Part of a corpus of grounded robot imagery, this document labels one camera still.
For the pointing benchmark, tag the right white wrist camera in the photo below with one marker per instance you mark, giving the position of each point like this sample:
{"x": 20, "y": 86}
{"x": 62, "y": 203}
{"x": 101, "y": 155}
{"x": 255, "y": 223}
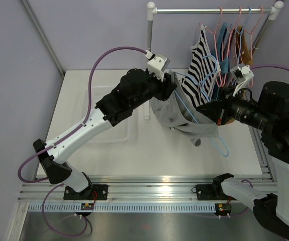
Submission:
{"x": 243, "y": 75}

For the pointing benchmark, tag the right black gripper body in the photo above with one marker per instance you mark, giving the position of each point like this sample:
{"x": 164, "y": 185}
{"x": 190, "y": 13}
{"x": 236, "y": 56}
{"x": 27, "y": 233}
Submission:
{"x": 228, "y": 107}

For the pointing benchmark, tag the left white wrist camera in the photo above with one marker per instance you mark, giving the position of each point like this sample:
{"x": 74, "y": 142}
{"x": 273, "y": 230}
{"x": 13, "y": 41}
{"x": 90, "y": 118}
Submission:
{"x": 156, "y": 64}

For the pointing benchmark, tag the pink mauve tank top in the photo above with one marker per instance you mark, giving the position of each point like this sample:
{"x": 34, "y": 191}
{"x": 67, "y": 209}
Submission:
{"x": 234, "y": 52}

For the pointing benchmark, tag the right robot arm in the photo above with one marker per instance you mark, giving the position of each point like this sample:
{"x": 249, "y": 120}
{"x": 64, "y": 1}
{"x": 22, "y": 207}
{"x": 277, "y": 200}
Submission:
{"x": 270, "y": 115}

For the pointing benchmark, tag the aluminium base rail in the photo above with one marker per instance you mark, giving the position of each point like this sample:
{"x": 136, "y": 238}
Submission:
{"x": 139, "y": 189}

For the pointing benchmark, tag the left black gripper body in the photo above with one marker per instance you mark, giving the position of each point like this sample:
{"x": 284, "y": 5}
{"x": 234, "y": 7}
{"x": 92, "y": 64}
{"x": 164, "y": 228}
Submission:
{"x": 155, "y": 87}

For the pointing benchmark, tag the grey tank top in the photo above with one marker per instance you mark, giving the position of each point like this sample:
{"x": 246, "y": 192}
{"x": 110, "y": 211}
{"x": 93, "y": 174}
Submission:
{"x": 179, "y": 113}

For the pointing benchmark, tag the black white striped tank top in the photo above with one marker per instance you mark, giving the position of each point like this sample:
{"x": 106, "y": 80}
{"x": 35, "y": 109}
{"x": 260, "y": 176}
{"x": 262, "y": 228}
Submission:
{"x": 199, "y": 82}

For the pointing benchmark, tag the mustard brown tank top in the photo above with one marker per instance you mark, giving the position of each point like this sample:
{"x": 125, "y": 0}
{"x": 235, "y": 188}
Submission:
{"x": 231, "y": 51}

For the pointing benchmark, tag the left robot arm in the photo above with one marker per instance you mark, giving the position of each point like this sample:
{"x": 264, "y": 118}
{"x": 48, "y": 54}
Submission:
{"x": 134, "y": 89}

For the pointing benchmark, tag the teal blue tank top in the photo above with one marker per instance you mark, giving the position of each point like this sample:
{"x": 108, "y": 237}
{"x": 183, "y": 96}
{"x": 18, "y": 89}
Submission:
{"x": 219, "y": 50}

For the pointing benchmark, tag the white slotted cable duct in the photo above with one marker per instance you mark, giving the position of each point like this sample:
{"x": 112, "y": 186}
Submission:
{"x": 109, "y": 207}

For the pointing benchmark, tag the metal clothes rack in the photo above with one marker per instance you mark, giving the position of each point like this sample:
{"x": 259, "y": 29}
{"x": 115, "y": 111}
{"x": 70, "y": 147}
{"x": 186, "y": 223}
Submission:
{"x": 272, "y": 13}

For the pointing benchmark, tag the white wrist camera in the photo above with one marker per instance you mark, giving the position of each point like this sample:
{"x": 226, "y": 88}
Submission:
{"x": 156, "y": 64}
{"x": 243, "y": 75}

